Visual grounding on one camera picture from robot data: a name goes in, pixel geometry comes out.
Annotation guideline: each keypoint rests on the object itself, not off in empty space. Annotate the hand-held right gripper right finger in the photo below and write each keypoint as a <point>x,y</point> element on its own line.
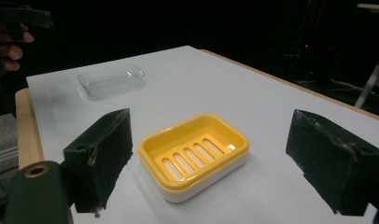
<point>330,161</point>

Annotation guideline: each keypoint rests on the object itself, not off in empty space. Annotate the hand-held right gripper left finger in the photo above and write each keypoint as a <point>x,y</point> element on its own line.
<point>97,161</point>

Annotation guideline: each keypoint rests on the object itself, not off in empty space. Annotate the yellow and white soap dish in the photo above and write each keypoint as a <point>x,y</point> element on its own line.
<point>190,146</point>

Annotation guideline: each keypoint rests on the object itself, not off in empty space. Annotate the clear plastic lid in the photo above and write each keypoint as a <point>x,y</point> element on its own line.
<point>113,82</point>

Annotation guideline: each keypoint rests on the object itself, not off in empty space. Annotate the metal stand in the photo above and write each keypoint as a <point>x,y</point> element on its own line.
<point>369,82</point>

